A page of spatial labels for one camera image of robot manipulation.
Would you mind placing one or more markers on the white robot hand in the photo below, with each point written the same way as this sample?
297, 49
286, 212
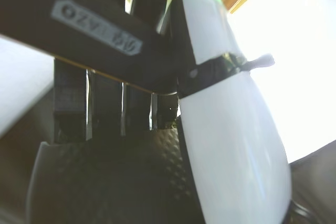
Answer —
231, 134

